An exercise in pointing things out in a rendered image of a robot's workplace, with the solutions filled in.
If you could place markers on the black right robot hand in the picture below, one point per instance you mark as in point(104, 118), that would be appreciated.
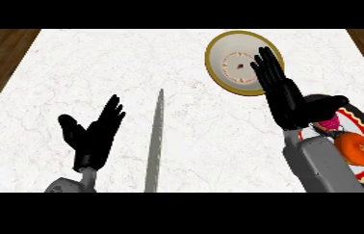
point(284, 96)

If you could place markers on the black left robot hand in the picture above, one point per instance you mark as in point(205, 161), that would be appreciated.
point(97, 138)

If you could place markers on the orange squash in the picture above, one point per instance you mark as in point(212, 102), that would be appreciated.
point(350, 148)

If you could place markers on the magenta vegetable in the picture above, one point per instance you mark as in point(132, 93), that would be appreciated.
point(328, 123)

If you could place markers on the thin grey upright panel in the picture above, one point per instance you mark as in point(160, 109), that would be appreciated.
point(154, 144)

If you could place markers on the white bowl with gold rim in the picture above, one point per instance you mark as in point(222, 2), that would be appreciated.
point(234, 63)

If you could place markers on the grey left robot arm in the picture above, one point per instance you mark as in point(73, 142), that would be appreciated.
point(72, 182)

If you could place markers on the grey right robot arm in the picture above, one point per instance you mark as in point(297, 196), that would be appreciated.
point(320, 165)

